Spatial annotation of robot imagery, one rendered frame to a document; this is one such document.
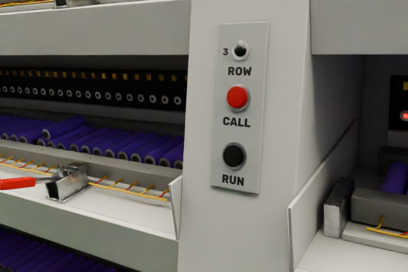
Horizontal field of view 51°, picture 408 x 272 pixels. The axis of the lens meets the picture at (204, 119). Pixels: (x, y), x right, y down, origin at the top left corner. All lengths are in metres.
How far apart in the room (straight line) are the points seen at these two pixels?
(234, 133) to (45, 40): 0.24
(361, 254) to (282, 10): 0.18
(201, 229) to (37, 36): 0.27
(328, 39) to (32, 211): 0.34
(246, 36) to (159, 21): 0.09
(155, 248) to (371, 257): 0.17
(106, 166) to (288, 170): 0.22
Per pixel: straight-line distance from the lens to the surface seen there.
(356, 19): 0.30
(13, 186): 0.42
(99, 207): 0.43
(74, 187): 0.47
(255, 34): 0.31
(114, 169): 0.45
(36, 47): 0.48
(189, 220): 0.35
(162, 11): 0.36
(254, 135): 0.30
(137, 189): 0.43
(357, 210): 0.36
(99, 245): 0.43
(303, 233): 0.32
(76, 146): 0.56
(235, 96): 0.31
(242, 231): 0.32
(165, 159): 0.47
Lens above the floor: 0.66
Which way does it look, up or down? 3 degrees down
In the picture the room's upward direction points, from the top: 3 degrees clockwise
